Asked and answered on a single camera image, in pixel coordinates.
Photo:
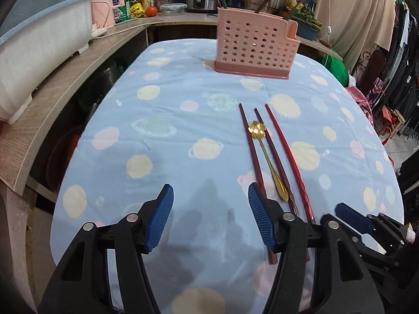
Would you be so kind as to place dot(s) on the bright red chopstick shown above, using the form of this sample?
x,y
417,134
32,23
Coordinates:
x,y
288,157
294,9

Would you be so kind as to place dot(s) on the yellow packet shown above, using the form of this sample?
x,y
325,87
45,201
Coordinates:
x,y
137,10

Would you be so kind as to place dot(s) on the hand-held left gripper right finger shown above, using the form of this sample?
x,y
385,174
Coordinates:
x,y
263,217

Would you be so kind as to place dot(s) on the small lidded steel pot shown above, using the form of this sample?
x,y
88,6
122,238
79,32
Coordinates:
x,y
165,0

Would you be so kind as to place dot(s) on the glass food container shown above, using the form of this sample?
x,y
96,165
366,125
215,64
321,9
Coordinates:
x,y
173,9

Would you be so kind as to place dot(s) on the red tomato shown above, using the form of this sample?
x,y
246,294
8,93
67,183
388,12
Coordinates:
x,y
151,11

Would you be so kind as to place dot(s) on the dark metal chair back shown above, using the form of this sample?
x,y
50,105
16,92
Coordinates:
x,y
373,72

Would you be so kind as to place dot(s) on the teal perforated drainer lid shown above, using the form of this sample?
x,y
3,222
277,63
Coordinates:
x,y
36,3

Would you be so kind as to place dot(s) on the white dish drainer tub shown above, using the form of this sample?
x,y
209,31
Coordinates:
x,y
39,55

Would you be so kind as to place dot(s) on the hanging clothes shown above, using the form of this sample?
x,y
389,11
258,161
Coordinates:
x,y
404,65

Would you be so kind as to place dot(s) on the dark red plastic basket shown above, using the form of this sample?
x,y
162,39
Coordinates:
x,y
64,160

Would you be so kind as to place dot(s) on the pink patterned fabric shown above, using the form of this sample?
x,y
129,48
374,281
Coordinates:
x,y
360,103

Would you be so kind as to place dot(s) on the green cloth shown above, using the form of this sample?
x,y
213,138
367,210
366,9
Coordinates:
x,y
337,70

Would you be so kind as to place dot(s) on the pink perforated utensil holder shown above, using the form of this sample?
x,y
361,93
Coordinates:
x,y
252,39

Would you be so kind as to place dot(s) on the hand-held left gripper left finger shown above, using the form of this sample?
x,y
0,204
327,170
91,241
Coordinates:
x,y
158,219

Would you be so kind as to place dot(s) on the green packet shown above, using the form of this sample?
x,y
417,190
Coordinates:
x,y
121,13

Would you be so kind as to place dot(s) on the gold metal spoon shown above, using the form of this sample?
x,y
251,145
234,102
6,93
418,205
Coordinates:
x,y
266,160

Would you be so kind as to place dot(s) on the pink box appliance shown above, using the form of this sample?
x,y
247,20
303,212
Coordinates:
x,y
108,3

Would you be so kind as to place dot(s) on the wooden counter shelf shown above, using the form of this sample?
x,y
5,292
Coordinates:
x,y
49,104

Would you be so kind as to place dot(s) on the beige curtain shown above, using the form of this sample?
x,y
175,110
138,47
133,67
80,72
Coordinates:
x,y
356,13

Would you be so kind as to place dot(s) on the pale round vegetable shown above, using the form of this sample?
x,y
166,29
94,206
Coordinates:
x,y
290,2

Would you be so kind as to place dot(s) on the blue planet print tablecloth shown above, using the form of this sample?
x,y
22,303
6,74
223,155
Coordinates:
x,y
163,121

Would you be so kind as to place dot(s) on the steel pot under counter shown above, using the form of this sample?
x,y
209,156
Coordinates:
x,y
109,72

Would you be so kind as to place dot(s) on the blue planter with plants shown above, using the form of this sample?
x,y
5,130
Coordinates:
x,y
307,27

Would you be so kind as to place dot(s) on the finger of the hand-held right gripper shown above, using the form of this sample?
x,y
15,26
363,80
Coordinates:
x,y
353,217
373,248

